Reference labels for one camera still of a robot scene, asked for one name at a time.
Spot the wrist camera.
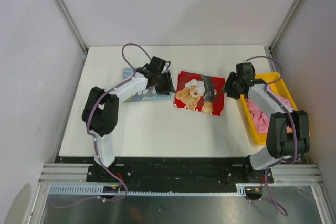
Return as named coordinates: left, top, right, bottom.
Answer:
left=149, top=56, right=170, bottom=72
left=236, top=62, right=256, bottom=79

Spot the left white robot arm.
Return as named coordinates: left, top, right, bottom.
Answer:
left=82, top=56, right=175, bottom=182

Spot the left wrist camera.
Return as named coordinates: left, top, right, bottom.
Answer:
left=149, top=56, right=170, bottom=72

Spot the yellow plastic tray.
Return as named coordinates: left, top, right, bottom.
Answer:
left=240, top=72, right=300, bottom=145

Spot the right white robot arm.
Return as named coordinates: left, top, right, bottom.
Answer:
left=223, top=62, right=310, bottom=183

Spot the right aluminium frame post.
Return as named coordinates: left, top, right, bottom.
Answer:
left=269, top=0, right=304, bottom=54

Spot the aluminium frame post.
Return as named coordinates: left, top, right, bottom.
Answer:
left=54, top=0, right=88, bottom=55
left=269, top=0, right=304, bottom=54

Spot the red t shirt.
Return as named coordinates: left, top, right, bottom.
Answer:
left=173, top=71, right=226, bottom=116

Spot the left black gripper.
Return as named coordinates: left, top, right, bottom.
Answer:
left=155, top=71, right=176, bottom=96

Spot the purple cable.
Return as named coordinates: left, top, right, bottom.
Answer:
left=245, top=56, right=300, bottom=216
left=48, top=42, right=154, bottom=208

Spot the left aluminium frame post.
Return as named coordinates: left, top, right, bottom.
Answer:
left=54, top=0, right=88, bottom=55

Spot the blue printed t shirt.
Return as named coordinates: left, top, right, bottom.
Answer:
left=123, top=67, right=172, bottom=103

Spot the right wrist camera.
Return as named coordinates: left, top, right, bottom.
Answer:
left=236, top=62, right=256, bottom=79

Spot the pink t shirt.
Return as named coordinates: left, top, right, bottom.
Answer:
left=244, top=90, right=293, bottom=134

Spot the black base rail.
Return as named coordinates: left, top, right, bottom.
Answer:
left=86, top=157, right=274, bottom=189

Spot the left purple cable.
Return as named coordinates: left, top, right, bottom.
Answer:
left=48, top=42, right=154, bottom=208

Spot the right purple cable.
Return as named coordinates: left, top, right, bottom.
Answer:
left=245, top=56, right=300, bottom=216

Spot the grey slotted cable duct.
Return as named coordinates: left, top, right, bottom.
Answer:
left=49, top=184, right=260, bottom=196

